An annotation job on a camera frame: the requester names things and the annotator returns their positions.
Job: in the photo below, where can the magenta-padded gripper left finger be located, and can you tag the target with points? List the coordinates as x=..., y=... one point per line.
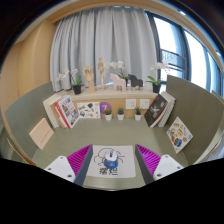
x=79, y=160

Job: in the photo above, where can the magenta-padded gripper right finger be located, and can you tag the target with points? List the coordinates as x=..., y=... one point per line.
x=150, y=160

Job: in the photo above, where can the blue and white computer mouse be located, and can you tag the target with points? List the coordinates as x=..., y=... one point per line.
x=110, y=161

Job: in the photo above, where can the white cartoon-print mouse pad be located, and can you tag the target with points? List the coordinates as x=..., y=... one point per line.
x=128, y=163

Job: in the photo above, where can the white sticker sheet card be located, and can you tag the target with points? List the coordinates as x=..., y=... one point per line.
x=179, y=134

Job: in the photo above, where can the small plant in white pot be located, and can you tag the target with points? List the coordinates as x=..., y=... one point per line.
x=138, y=117
x=120, y=116
x=108, y=117

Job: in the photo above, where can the beige card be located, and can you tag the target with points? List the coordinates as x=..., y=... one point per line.
x=41, y=133

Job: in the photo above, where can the black cover book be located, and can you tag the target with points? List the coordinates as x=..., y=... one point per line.
x=155, y=110

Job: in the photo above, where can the brown leaning book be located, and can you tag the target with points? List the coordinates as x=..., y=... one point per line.
x=56, y=115

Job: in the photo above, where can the white illustrated card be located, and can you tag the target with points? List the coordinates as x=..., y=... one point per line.
x=88, y=110

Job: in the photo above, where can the white leaning books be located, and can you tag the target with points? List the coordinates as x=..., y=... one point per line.
x=168, y=108

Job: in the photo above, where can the white leaning book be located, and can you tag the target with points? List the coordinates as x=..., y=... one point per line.
x=49, y=108

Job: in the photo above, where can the purple round sign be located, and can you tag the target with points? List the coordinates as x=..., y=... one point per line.
x=105, y=106

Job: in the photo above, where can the white orchid in black pot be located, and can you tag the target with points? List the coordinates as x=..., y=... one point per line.
x=117, y=64
x=77, y=89
x=156, y=88

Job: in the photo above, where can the black wooden horse figure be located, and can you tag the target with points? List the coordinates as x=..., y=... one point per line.
x=136, y=81

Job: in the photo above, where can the pink wooden horse figure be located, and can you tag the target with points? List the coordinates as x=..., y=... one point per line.
x=118, y=82

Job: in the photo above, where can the wooden hand model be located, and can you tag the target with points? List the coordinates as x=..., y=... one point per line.
x=89, y=75

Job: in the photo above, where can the wooden artist mannequin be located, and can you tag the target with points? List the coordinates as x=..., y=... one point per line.
x=101, y=68

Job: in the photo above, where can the dark-framed window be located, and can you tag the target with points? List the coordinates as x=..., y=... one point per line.
x=196, y=56

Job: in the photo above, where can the grey curtain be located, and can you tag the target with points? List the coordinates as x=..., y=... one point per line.
x=100, y=36

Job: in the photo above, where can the white wall socket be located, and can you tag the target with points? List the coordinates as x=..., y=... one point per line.
x=130, y=104
x=144, y=103

